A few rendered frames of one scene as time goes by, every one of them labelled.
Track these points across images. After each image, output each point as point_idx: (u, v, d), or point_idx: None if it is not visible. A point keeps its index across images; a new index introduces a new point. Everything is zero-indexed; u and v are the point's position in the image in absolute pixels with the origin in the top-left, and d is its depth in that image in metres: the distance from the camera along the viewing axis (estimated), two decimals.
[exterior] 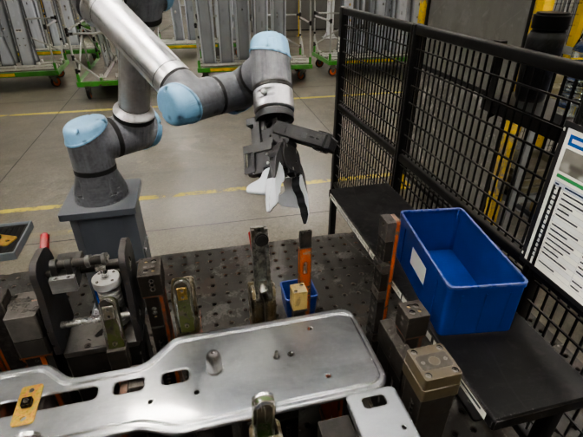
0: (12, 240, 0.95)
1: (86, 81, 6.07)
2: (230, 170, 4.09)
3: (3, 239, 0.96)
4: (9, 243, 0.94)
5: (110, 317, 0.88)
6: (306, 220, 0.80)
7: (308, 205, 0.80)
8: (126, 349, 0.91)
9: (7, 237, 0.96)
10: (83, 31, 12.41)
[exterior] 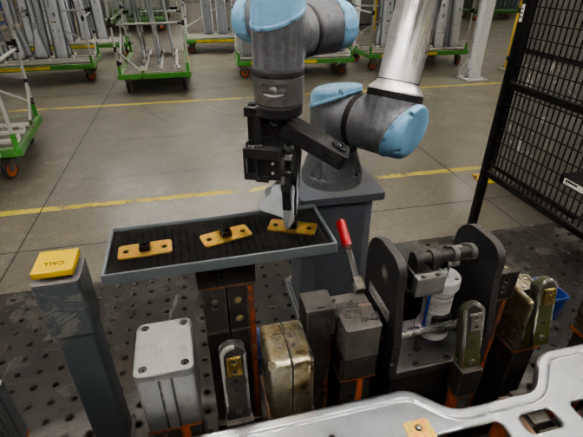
0: (316, 228, 0.74)
1: (127, 74, 5.86)
2: None
3: (302, 226, 0.75)
4: (315, 231, 0.73)
5: (479, 328, 0.67)
6: None
7: (297, 205, 0.75)
8: (481, 369, 0.70)
9: (304, 224, 0.75)
10: None
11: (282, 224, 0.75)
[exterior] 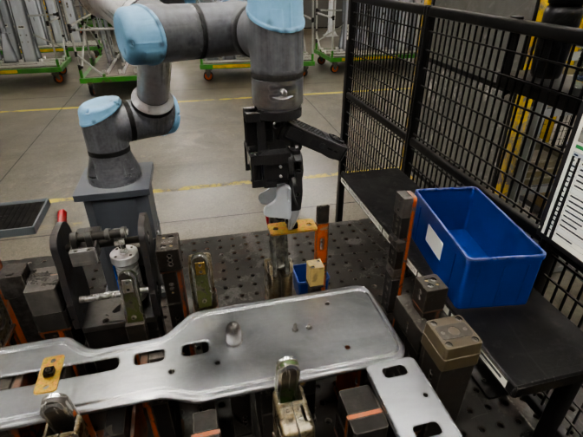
0: (315, 223, 0.76)
1: (88, 77, 6.07)
2: (234, 165, 4.09)
3: (301, 224, 0.75)
4: (316, 225, 0.75)
5: (129, 290, 0.88)
6: None
7: None
8: (144, 323, 0.91)
9: (302, 221, 0.76)
10: None
11: (281, 226, 0.75)
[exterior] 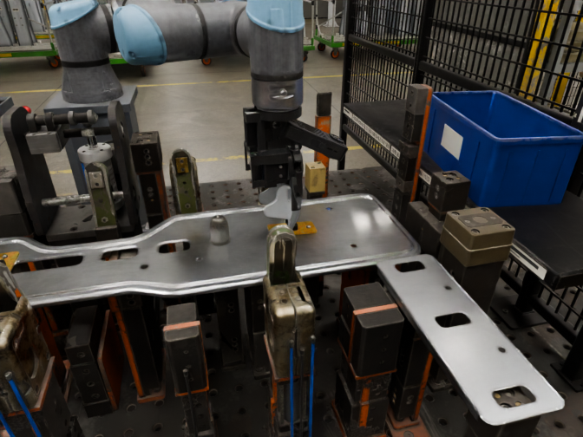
0: (314, 225, 0.76)
1: None
2: (232, 140, 3.97)
3: (301, 226, 0.76)
4: (316, 228, 0.75)
5: (99, 185, 0.75)
6: None
7: None
8: (117, 228, 0.79)
9: (301, 224, 0.76)
10: None
11: None
